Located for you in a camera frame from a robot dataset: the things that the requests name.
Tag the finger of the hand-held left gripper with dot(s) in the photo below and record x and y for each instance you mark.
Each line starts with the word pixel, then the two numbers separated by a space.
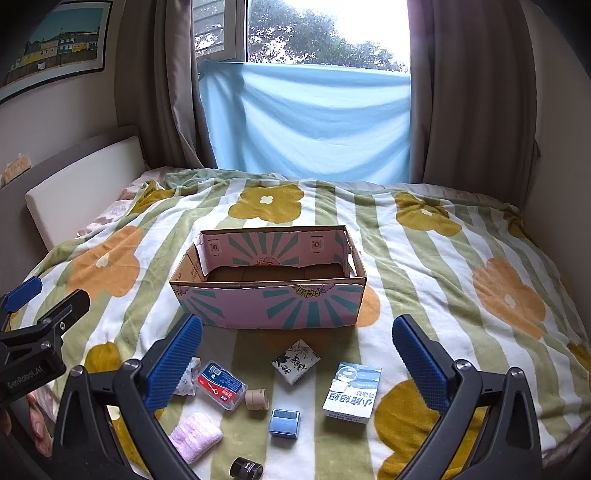
pixel 23 295
pixel 64 314

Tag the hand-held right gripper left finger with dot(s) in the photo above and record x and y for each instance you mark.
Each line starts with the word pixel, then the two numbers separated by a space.
pixel 175 364

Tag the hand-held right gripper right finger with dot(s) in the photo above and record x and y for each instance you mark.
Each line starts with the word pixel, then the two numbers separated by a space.
pixel 420 364

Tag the beige round jar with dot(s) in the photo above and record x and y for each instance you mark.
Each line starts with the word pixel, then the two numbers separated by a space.
pixel 257 399

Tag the pink printed cardboard box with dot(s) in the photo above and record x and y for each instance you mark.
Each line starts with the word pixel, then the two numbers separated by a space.
pixel 277 309

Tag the white printed tissue pack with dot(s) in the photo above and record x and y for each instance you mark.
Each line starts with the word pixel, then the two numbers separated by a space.
pixel 295 362

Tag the white patterned packet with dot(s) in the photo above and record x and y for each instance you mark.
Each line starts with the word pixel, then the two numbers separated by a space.
pixel 190 381

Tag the clear box with red label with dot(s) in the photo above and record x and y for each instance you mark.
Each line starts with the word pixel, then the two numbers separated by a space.
pixel 221 385

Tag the blue and white carton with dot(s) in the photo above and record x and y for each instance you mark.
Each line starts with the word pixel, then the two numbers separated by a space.
pixel 351 397

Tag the pink folded towel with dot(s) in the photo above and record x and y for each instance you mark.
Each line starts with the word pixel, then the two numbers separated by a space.
pixel 196 438

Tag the grey bed headboard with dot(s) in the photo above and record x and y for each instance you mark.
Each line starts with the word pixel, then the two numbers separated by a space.
pixel 18 217

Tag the floral striped blanket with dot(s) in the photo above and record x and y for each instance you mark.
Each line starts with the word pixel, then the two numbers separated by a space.
pixel 415 258

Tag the small blue box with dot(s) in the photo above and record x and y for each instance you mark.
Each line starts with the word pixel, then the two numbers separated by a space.
pixel 285 422

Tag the black round jar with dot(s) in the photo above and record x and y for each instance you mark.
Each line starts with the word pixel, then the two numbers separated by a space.
pixel 246 468

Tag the yellow tissue packet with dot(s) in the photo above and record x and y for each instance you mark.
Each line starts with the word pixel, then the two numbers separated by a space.
pixel 16 168

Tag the white headboard cushion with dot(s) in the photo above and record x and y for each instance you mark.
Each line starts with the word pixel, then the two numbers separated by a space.
pixel 87 184

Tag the brown curtain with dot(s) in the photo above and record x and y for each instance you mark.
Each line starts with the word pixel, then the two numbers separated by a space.
pixel 161 83
pixel 471 92

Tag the light blue window cloth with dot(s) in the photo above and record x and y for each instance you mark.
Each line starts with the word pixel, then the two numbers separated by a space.
pixel 304 124

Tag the window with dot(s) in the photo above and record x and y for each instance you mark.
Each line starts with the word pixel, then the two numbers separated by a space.
pixel 323 32

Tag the framed wall poster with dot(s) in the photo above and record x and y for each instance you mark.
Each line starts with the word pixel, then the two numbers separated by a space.
pixel 55 41

